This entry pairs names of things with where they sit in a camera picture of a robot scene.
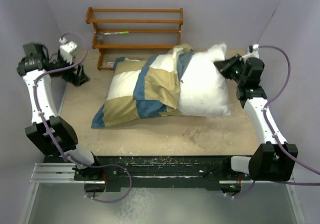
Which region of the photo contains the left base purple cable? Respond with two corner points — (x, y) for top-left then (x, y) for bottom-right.
(83, 164), (133, 204)

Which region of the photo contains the aluminium frame rail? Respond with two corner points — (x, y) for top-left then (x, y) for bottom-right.
(29, 162), (296, 185)

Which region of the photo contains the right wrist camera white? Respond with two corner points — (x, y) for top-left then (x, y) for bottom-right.
(247, 44), (260, 58)

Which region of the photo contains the small pink white card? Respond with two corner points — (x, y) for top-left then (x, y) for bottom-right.
(107, 62), (114, 68)

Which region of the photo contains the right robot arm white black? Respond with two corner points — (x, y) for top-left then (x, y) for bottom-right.
(214, 55), (298, 182)

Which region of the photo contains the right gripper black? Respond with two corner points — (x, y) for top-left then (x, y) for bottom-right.
(214, 53), (246, 85)

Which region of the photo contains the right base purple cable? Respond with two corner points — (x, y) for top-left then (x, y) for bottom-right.
(223, 179), (256, 201)

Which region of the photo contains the patchwork pillowcase blue beige white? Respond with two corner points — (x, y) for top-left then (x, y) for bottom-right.
(91, 44), (195, 129)

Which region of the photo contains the white pillow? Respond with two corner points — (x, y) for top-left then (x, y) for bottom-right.
(178, 43), (231, 118)

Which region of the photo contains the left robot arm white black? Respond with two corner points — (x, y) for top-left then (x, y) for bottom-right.
(16, 40), (103, 180)

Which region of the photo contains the green white pen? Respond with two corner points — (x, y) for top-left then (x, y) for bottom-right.
(101, 31), (129, 35)

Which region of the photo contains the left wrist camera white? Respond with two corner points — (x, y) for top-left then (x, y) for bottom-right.
(59, 41), (78, 64)

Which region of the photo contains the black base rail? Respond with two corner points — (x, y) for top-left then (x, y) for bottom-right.
(73, 156), (250, 192)

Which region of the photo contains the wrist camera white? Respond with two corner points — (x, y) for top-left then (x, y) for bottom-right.
(59, 41), (78, 64)
(247, 44), (260, 58)

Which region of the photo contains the orange wooden rack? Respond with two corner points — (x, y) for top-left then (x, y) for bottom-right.
(85, 6), (184, 71)

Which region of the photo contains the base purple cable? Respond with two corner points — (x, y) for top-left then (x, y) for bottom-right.
(83, 164), (133, 204)
(223, 179), (256, 201)

